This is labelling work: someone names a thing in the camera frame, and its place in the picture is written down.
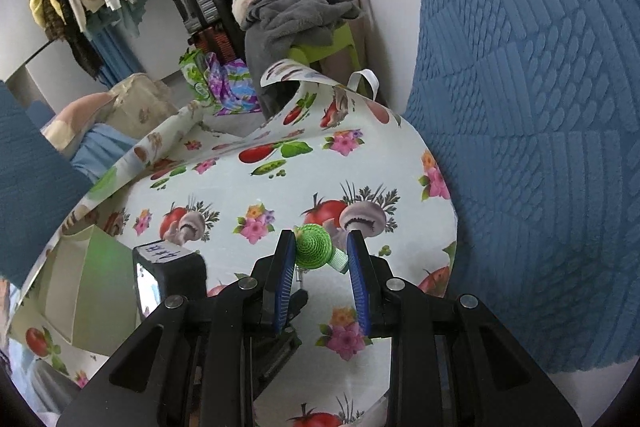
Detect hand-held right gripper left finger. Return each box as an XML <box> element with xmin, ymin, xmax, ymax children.
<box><xmin>55</xmin><ymin>229</ymin><xmax>298</xmax><ymax>427</ymax></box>

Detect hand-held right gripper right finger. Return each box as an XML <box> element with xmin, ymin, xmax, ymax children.
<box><xmin>347</xmin><ymin>230</ymin><xmax>583</xmax><ymax>427</ymax></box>

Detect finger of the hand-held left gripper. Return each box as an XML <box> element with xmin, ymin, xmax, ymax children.
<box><xmin>249</xmin><ymin>290</ymin><xmax>309</xmax><ymax>401</ymax></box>

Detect green woven hat clip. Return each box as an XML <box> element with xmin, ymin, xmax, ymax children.
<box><xmin>293</xmin><ymin>222</ymin><xmax>351</xmax><ymax>276</ymax></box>

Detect pale green cardboard box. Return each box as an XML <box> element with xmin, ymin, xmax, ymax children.
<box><xmin>42</xmin><ymin>224</ymin><xmax>149</xmax><ymax>356</ymax></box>

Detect vegetable print tablecloth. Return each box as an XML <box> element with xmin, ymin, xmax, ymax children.
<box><xmin>10</xmin><ymin>57</ymin><xmax>459</xmax><ymax>427</ymax></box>

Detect light blue cloth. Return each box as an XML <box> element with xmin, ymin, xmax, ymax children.
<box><xmin>70</xmin><ymin>124</ymin><xmax>139</xmax><ymax>184</ymax></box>

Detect small blue textured cushion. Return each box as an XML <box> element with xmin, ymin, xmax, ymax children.
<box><xmin>0</xmin><ymin>79</ymin><xmax>97</xmax><ymax>289</ymax></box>

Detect beige floral cushion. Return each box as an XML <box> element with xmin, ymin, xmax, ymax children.
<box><xmin>107</xmin><ymin>74</ymin><xmax>177</xmax><ymax>140</ymax></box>

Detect peach pillow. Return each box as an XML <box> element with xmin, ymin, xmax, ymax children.
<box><xmin>42</xmin><ymin>92</ymin><xmax>117</xmax><ymax>151</ymax></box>

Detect floral fabric bag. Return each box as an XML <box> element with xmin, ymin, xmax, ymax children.
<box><xmin>178</xmin><ymin>48</ymin><xmax>264</xmax><ymax>116</ymax></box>

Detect large blue textured cushion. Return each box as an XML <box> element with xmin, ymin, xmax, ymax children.
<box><xmin>402</xmin><ymin>0</ymin><xmax>640</xmax><ymax>374</ymax></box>

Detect blue pleated skirt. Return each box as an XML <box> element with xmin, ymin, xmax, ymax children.
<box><xmin>90</xmin><ymin>24</ymin><xmax>147</xmax><ymax>88</ymax></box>

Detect red slatted crate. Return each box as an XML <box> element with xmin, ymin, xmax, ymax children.
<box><xmin>188</xmin><ymin>27</ymin><xmax>236</xmax><ymax>64</ymax></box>

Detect green plastic stool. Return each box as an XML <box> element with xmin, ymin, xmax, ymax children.
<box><xmin>288</xmin><ymin>24</ymin><xmax>359</xmax><ymax>68</ymax></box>

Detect dark fringed scarf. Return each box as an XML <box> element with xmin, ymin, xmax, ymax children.
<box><xmin>62</xmin><ymin>22</ymin><xmax>104</xmax><ymax>78</ymax></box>

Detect black suitcase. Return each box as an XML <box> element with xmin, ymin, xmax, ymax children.
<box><xmin>212</xmin><ymin>0</ymin><xmax>247</xmax><ymax>58</ymax></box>

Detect grey fleece garment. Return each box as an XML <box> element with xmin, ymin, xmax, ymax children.
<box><xmin>244</xmin><ymin>0</ymin><xmax>362</xmax><ymax>118</ymax></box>

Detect teal garment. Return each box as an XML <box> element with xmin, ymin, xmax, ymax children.
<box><xmin>87</xmin><ymin>0</ymin><xmax>149</xmax><ymax>38</ymax></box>

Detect grey suitcase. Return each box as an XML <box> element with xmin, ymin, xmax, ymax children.
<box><xmin>167</xmin><ymin>0</ymin><xmax>221</xmax><ymax>33</ymax></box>

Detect plaid shirt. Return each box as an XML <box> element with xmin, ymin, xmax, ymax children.
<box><xmin>39</xmin><ymin>0</ymin><xmax>67</xmax><ymax>41</ymax></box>

